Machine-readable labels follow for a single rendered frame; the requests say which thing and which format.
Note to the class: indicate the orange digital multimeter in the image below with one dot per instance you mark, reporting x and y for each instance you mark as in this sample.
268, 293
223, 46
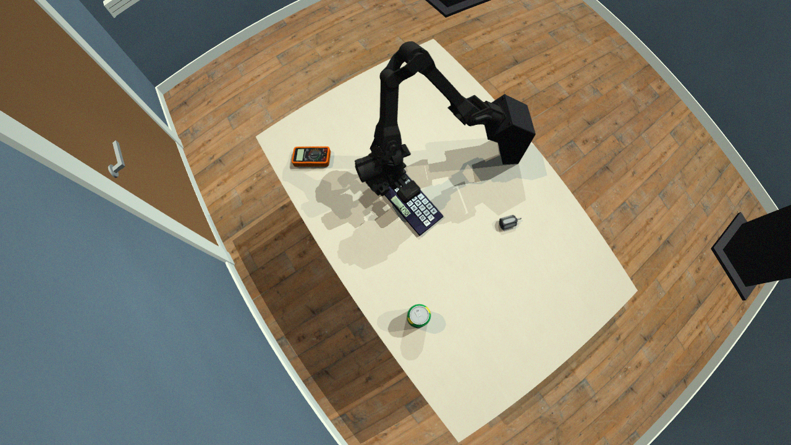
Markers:
311, 156

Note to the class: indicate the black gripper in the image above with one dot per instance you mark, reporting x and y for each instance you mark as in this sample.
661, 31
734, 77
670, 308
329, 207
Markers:
407, 191

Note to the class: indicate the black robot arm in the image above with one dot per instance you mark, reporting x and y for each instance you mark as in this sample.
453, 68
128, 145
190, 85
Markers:
387, 135

